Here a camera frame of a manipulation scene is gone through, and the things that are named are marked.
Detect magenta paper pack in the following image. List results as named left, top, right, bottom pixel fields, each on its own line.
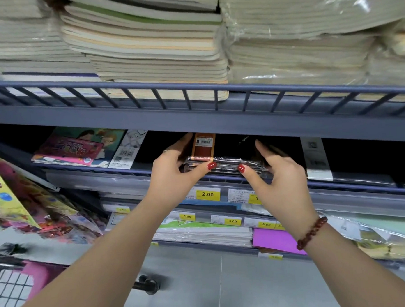
left=252, top=226, right=307, bottom=258

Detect black notebook with white label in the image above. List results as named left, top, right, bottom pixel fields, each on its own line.
left=300, top=133, right=398, bottom=190

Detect colourful plastic toy packets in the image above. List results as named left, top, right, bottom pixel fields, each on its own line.
left=0, top=150, right=107, bottom=250

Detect grey metal shelf with rail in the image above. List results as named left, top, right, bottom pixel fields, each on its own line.
left=0, top=58, right=405, bottom=165

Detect person's left hand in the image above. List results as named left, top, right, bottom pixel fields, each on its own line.
left=143, top=131, right=220, bottom=213

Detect wrapped white paper stack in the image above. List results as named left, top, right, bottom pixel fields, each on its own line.
left=152, top=215, right=254, bottom=253

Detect white patterned book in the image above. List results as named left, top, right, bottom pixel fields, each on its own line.
left=106, top=129, right=150, bottom=171

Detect stack of grey-edged notebooks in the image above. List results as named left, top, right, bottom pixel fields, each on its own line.
left=0, top=0, right=102, bottom=102

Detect stack of cream notebooks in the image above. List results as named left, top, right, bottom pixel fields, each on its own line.
left=58, top=0, right=231, bottom=109

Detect plastic-wrapped notebook stack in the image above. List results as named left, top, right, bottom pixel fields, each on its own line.
left=220, top=0, right=405, bottom=112

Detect black notebook pack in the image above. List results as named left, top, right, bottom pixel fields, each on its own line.
left=182, top=129, right=270, bottom=181

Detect red bead bracelet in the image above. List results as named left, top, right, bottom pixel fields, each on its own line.
left=295, top=216, right=329, bottom=251

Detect wrapped beige packets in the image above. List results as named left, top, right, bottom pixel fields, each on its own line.
left=327, top=212, right=405, bottom=265

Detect pink item in cart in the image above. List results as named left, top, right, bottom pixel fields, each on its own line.
left=21, top=259, right=70, bottom=301

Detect pink children's book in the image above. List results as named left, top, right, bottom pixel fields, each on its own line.
left=30, top=131, right=105, bottom=169

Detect black caster wheel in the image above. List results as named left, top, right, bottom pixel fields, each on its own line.
left=132, top=274, right=162, bottom=297

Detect person's right forearm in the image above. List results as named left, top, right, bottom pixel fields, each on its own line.
left=293, top=212, right=405, bottom=307

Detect person's right hand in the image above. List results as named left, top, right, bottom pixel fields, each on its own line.
left=236, top=136, right=321, bottom=241

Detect person's left forearm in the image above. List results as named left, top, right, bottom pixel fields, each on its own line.
left=0, top=198, right=188, bottom=307

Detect green cartoon book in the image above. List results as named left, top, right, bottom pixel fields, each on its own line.
left=51, top=123, right=128, bottom=171

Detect grey lower shelf with rail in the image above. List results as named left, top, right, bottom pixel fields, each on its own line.
left=33, top=143, right=405, bottom=239

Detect wire shopping cart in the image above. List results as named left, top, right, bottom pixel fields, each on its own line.
left=0, top=248, right=73, bottom=307

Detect yellow price tags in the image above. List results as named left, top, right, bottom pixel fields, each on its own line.
left=115, top=184, right=287, bottom=269

